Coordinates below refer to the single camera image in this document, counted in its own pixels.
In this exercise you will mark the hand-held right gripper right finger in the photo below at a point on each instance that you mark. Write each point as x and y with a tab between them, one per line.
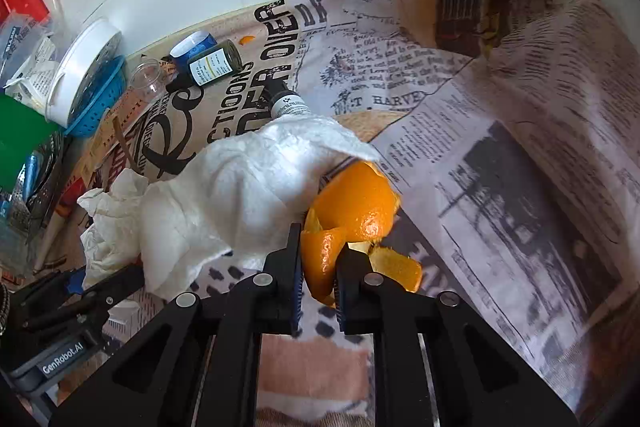
341	304

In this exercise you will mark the plastic bags with packets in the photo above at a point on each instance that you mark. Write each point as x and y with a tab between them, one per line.
35	82

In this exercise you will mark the dark dropper bottle white label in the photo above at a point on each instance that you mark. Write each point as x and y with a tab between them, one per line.
290	104

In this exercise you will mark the wooden stick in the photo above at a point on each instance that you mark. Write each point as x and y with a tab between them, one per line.
122	142

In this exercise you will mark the dark jar with label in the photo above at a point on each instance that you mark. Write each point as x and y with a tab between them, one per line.
212	66

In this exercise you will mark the white paper towel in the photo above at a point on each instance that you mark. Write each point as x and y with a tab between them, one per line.
240	197

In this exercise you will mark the green box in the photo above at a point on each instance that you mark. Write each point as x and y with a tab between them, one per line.
20	137

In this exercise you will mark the metal grater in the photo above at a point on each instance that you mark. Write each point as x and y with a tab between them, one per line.
45	202

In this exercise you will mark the small clear plastic cup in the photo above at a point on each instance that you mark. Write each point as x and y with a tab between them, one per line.
147	77

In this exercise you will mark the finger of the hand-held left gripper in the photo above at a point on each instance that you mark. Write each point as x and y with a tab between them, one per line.
75	281
100	294

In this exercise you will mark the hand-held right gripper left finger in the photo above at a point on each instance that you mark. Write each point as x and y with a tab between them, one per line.
296	292

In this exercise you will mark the small orange peel piece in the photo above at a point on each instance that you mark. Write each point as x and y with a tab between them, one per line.
246	40

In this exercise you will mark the newspaper print tablecloth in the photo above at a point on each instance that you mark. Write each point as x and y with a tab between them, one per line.
500	157

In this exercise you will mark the crumpled white tissue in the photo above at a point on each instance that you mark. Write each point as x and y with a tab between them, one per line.
107	227

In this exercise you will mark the clear cup with blue label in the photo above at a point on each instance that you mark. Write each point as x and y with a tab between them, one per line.
192	44

